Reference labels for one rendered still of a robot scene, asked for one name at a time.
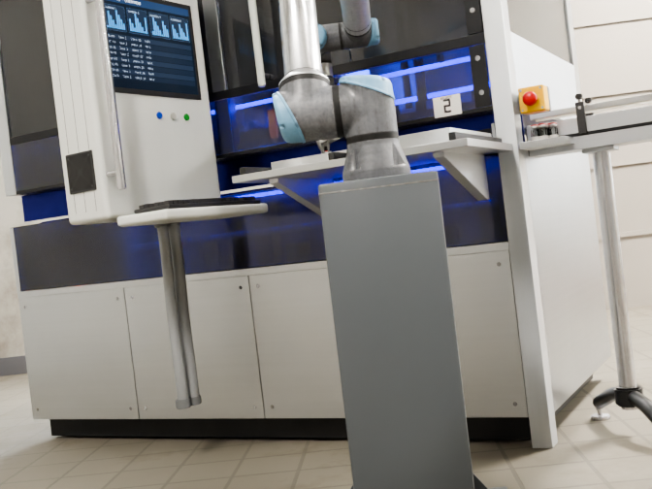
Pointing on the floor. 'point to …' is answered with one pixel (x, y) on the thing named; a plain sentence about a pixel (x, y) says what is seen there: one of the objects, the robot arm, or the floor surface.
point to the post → (519, 224)
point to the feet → (627, 397)
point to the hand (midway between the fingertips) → (322, 149)
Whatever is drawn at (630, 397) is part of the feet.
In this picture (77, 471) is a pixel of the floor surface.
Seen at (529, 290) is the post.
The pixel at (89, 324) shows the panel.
